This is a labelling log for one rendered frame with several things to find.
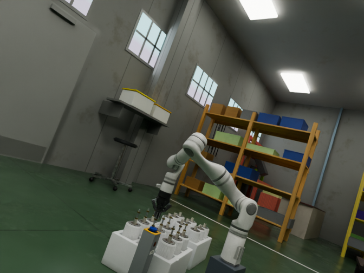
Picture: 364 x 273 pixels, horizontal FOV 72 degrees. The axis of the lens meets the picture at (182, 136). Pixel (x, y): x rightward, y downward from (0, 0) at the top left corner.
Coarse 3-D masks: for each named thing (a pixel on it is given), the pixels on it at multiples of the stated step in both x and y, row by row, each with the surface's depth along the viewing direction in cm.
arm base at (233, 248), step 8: (232, 232) 124; (240, 232) 123; (232, 240) 123; (240, 240) 123; (224, 248) 125; (232, 248) 122; (240, 248) 122; (224, 256) 123; (232, 256) 122; (240, 256) 124; (232, 264) 121
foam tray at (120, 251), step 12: (120, 240) 141; (132, 240) 142; (108, 252) 142; (120, 252) 140; (132, 252) 137; (180, 252) 153; (108, 264) 140; (120, 264) 138; (156, 264) 132; (168, 264) 129; (180, 264) 147
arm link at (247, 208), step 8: (240, 200) 128; (248, 200) 125; (240, 208) 125; (248, 208) 124; (256, 208) 125; (240, 216) 123; (248, 216) 124; (232, 224) 126; (240, 224) 123; (248, 224) 124
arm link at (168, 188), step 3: (162, 183) 146; (165, 183) 144; (156, 186) 150; (159, 186) 150; (162, 186) 144; (165, 186) 144; (168, 186) 144; (171, 186) 144; (162, 189) 144; (165, 189) 143; (168, 189) 144; (171, 189) 144; (168, 192) 144; (171, 192) 145
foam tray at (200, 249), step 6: (174, 234) 185; (186, 234) 196; (198, 240) 190; (204, 240) 196; (210, 240) 209; (192, 246) 179; (198, 246) 180; (204, 246) 196; (192, 252) 178; (198, 252) 185; (204, 252) 202; (192, 258) 177; (198, 258) 190; (204, 258) 207; (192, 264) 179
